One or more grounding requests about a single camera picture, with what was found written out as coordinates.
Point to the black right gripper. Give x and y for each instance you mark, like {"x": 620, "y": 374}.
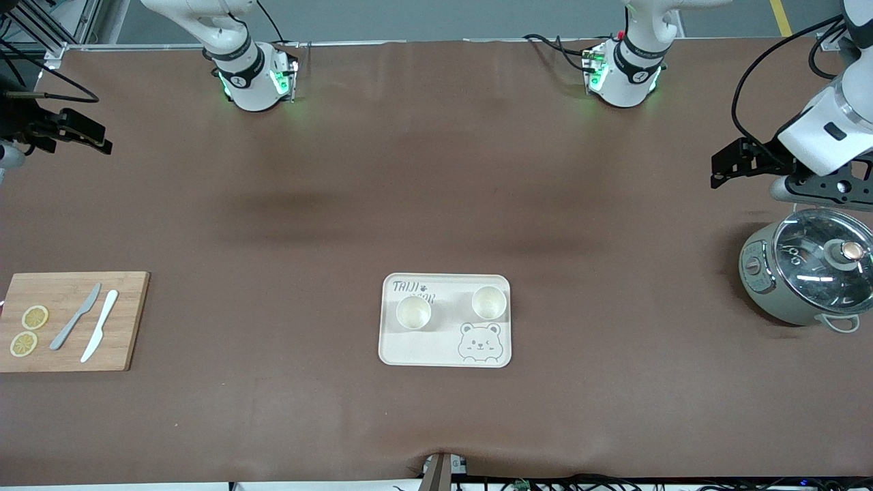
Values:
{"x": 20, "y": 117}

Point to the white plastic knife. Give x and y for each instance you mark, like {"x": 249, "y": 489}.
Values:
{"x": 101, "y": 326}

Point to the lemon slice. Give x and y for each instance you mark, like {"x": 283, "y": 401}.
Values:
{"x": 23, "y": 344}
{"x": 35, "y": 317}

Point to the white plastic cup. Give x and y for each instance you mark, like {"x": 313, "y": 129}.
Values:
{"x": 413, "y": 312}
{"x": 489, "y": 302}

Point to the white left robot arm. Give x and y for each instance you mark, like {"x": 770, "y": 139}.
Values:
{"x": 631, "y": 75}

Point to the glass pot lid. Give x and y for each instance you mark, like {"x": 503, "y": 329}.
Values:
{"x": 818, "y": 259}

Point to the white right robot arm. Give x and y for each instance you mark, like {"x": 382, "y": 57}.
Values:
{"x": 249, "y": 82}

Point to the grey plastic knife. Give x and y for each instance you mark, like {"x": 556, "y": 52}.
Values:
{"x": 75, "y": 319}

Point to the grey-green electric cooking pot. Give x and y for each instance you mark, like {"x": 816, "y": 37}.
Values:
{"x": 764, "y": 286}

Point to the aluminium frame profile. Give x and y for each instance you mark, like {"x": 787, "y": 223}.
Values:
{"x": 48, "y": 31}

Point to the bamboo cutting board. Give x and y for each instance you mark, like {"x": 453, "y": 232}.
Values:
{"x": 68, "y": 341}

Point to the cream bear print tray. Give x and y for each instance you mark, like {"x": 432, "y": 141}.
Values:
{"x": 443, "y": 344}

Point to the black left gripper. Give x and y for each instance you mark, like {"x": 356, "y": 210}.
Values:
{"x": 768, "y": 153}

